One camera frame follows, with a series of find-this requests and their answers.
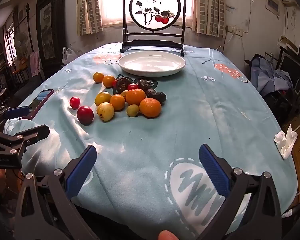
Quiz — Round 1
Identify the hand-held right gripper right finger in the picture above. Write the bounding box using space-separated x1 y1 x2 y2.
197 144 283 240

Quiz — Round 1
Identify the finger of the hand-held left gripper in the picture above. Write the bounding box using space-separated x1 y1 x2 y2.
0 106 30 124
0 124 51 156

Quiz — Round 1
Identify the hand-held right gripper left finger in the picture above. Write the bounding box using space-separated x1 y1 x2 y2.
14 144 100 240

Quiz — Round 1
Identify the dark red plum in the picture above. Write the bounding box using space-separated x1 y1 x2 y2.
77 105 94 125

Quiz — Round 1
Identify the yellow speckled plum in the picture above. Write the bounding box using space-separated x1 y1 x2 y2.
96 102 115 120

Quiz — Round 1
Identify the yellow-orange citrus fruit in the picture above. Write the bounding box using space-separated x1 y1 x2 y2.
94 91 112 106

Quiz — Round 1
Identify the orange tangerine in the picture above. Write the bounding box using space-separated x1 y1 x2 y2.
139 97 162 118
125 88 147 106

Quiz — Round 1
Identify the dark water chestnut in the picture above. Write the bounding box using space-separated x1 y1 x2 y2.
136 79 155 90
115 77 131 93
145 89 167 103

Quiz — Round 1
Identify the white oval plate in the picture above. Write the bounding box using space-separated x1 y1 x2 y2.
118 50 186 77

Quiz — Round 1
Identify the person's right hand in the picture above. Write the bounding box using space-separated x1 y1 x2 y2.
158 230 178 240

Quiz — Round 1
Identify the dark red smartphone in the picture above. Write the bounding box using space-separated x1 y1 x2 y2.
22 89 54 120

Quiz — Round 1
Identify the pink hanging cloth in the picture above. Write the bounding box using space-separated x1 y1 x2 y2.
29 51 40 77

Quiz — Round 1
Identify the light blue printed tablecloth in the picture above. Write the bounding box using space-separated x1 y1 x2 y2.
5 42 298 240

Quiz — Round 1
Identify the standing electric fan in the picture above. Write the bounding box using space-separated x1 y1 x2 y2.
14 31 30 56

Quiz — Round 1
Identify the white plastic bag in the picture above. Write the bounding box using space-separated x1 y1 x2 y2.
62 46 78 66

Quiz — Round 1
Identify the crumpled white tissue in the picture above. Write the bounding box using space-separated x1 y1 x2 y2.
274 124 298 160

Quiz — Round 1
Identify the blue clothes pile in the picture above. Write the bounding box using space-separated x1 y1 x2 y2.
250 55 294 97

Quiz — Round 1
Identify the beige striped curtain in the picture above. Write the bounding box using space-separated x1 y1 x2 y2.
76 0 103 36
192 0 227 38

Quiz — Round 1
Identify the black framed persimmon table screen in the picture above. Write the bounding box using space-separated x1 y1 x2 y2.
120 0 188 57

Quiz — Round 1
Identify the white wall vent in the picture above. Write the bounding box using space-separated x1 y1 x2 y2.
265 0 280 19

